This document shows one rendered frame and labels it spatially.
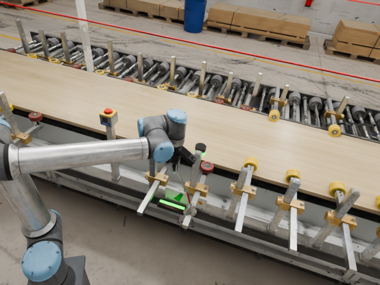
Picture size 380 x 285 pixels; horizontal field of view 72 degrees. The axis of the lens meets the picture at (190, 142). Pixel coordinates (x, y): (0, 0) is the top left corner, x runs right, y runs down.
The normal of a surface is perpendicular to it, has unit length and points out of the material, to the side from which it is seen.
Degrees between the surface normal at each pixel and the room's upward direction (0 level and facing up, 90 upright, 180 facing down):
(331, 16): 90
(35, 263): 5
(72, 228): 0
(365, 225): 90
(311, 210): 90
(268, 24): 90
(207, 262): 0
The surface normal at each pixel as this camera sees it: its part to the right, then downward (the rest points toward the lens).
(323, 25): -0.31, 0.58
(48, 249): 0.13, -0.71
